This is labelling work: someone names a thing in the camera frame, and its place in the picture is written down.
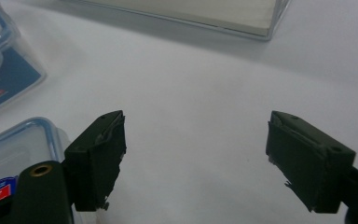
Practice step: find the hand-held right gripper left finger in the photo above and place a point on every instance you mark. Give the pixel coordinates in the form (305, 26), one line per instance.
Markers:
(96, 168)

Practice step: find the clear plastic container blue lid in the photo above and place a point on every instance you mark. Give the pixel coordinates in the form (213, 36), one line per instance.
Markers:
(15, 149)
(9, 74)

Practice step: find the clear acrylic tray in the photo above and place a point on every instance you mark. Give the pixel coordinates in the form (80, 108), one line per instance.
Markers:
(199, 12)

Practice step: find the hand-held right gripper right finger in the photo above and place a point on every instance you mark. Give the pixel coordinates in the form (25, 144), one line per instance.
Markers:
(307, 165)

